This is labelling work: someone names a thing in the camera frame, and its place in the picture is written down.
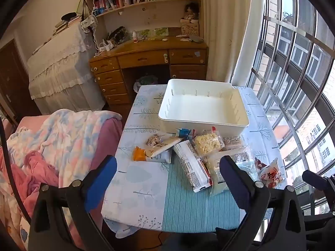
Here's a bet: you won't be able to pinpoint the clear pale snack packet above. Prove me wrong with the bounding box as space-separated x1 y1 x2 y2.
192 131 226 158

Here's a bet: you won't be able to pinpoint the pink quilt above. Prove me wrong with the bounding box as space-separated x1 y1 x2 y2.
0 146 59 251

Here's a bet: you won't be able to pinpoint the trash bin with bag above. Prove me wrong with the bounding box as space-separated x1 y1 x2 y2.
133 75 159 94

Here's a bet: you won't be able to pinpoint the white orange snack packet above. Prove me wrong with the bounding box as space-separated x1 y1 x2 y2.
132 146 172 163

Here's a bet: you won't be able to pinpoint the wooden desk with drawers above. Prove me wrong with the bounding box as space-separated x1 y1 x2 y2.
89 35 209 105

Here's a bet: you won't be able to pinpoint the blue snack packet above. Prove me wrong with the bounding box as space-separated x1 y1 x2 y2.
175 128 193 140

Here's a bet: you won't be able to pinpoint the white plastic bin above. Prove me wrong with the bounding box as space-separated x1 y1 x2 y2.
158 78 250 132

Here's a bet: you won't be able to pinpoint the pastel fleece blanket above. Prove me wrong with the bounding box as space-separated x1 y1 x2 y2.
6 109 122 191

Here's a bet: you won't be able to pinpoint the clear text-printed snack packet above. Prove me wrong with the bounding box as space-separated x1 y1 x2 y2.
222 135 246 151

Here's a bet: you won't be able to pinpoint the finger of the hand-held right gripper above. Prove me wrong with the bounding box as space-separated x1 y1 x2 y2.
302 169 335 198

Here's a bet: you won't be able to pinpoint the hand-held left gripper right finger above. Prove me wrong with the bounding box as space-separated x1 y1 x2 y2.
219 155 307 251

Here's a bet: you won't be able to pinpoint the large white snack packet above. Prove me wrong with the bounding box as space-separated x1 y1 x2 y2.
204 148 253 197

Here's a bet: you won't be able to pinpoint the white power strip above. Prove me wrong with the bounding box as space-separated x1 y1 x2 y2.
97 42 115 53

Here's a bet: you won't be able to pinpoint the cardboard box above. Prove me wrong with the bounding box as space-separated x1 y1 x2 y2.
180 22 200 36

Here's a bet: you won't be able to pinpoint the purple sofa cover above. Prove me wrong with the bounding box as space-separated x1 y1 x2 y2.
88 118 123 231

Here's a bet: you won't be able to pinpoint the red white triangular packet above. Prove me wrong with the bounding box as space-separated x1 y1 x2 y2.
258 158 285 189

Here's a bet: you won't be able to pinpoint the dark floral pouch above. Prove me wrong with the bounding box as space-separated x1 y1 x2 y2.
108 26 128 45

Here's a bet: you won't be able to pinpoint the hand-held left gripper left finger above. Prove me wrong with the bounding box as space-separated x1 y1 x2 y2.
28 155 117 251

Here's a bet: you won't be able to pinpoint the stack of books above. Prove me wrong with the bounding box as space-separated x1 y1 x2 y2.
53 13 82 36

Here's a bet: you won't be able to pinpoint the long white snack packet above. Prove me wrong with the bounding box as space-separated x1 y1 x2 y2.
173 140 213 192

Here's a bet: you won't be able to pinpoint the doll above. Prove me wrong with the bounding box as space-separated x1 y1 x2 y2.
180 3 200 23

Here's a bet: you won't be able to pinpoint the wooden bookshelf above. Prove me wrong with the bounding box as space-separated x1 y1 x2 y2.
82 0 203 36

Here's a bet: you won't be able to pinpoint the beige curtain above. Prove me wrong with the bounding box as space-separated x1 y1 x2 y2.
200 0 266 87

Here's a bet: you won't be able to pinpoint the white beige snack packet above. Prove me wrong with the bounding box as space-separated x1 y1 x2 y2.
145 136 185 158

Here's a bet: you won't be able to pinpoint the green postcards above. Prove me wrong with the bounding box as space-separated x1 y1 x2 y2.
138 27 169 39

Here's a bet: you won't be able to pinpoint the white lace cover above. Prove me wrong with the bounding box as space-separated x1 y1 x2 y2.
27 21 106 115

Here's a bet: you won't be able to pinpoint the clear nut candy packet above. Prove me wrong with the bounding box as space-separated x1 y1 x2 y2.
146 133 166 147

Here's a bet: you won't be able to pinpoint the patterned cloth bag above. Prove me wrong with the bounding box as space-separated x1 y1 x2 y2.
80 14 98 33

